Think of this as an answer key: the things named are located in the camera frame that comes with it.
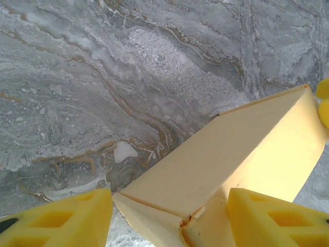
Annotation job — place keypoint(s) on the yellow paper box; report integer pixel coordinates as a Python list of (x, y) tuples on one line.
[(218, 159)]

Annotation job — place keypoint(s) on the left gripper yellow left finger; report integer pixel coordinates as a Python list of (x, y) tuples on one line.
[(100, 218)]

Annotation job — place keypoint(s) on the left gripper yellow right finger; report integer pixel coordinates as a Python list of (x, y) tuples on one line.
[(241, 218)]

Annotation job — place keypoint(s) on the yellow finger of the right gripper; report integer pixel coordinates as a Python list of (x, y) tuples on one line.
[(324, 121), (323, 88)]

